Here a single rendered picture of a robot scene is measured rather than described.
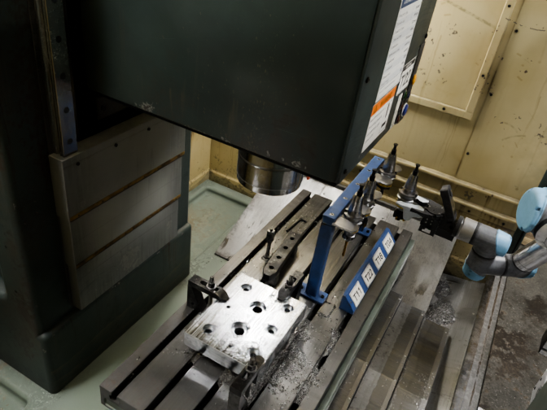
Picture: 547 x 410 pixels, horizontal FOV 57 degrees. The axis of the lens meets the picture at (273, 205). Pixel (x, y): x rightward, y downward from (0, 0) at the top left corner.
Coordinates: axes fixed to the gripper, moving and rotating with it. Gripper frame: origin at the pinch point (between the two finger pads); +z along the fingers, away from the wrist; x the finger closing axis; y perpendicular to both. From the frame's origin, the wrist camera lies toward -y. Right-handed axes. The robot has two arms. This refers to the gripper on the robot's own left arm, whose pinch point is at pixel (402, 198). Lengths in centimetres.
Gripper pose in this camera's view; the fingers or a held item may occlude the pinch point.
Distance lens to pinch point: 170.7
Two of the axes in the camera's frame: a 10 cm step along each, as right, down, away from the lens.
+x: 4.8, -4.3, 7.7
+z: -8.6, -3.9, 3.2
